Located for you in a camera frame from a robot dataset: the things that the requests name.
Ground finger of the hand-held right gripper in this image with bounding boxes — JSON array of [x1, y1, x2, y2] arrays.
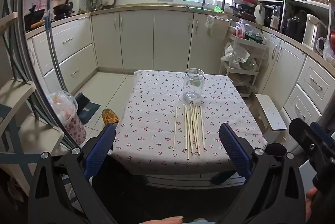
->
[[310, 121, 329, 136], [289, 118, 335, 177]]

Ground white sink base cabinets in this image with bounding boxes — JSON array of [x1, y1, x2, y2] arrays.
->
[[90, 10, 231, 72]]

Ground white trolley cart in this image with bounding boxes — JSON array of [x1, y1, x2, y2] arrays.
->
[[219, 31, 268, 98]]

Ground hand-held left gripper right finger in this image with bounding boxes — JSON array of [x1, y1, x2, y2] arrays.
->
[[211, 123, 307, 224]]

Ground white electric kettle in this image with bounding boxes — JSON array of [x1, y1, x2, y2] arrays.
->
[[303, 14, 328, 51]]

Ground beige and teal shelf rack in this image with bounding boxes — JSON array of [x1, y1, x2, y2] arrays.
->
[[0, 11, 64, 189]]

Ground dark dustpan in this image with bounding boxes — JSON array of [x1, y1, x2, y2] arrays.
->
[[75, 93, 102, 124]]

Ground stack of pans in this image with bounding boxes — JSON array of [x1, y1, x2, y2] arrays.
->
[[229, 0, 259, 21]]

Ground white wooden stool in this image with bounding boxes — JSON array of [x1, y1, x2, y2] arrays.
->
[[255, 93, 287, 133]]

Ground white plastic jug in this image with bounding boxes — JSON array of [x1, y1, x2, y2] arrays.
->
[[255, 3, 267, 26]]

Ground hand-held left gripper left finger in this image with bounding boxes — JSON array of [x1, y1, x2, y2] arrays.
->
[[27, 123, 118, 224]]

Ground white plastic bag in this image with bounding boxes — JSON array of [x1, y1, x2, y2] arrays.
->
[[220, 44, 251, 69]]

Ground white drawer cabinet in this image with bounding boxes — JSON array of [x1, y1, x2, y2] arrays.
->
[[26, 17, 99, 95]]

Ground clear glass jar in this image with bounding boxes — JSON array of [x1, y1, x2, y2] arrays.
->
[[183, 68, 205, 104]]

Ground beige kitchen countertop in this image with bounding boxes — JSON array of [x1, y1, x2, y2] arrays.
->
[[25, 3, 335, 69]]

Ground black rice cooker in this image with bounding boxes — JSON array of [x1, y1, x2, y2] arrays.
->
[[283, 10, 307, 39]]

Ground pile of wooden chopsticks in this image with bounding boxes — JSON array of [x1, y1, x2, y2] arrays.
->
[[173, 104, 205, 161]]

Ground clear hanging plastic bag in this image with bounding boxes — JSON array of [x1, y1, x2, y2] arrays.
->
[[205, 14, 223, 30]]

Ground white countertop shelf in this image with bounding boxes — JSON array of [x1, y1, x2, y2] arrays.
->
[[280, 0, 332, 42]]

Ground cherry print tablecloth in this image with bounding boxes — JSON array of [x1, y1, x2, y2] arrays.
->
[[108, 70, 267, 176]]

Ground floral trash bin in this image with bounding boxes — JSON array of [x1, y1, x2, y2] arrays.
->
[[49, 90, 87, 145]]

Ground white side base cabinets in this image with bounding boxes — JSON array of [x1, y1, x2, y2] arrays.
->
[[258, 30, 335, 142]]

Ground black wok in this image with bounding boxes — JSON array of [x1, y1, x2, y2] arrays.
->
[[24, 5, 45, 27], [53, 0, 74, 15]]

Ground yellow slipper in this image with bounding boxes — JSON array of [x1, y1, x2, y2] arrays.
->
[[101, 109, 120, 125]]

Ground person's left hand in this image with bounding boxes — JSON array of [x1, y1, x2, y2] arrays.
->
[[141, 216, 184, 224]]

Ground person's right hand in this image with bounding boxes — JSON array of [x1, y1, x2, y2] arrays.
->
[[305, 187, 319, 214]]

